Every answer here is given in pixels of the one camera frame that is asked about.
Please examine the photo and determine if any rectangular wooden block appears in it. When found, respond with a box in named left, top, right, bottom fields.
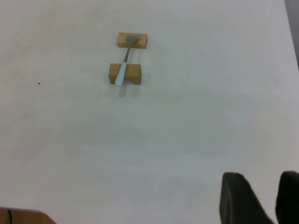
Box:
left=116, top=32, right=148, bottom=49

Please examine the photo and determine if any brown wooden board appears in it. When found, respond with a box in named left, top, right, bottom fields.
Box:
left=0, top=207, right=57, bottom=224

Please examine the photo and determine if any spoon with pale blue handle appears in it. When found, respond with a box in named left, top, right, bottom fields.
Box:
left=114, top=35, right=139, bottom=86

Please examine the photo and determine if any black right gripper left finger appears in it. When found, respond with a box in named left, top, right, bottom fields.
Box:
left=219, top=172, right=278, bottom=224

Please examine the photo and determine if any arched wooden block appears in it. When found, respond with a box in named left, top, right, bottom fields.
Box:
left=108, top=63, right=142, bottom=85

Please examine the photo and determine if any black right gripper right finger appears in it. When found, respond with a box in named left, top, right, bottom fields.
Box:
left=275, top=171, right=299, bottom=224

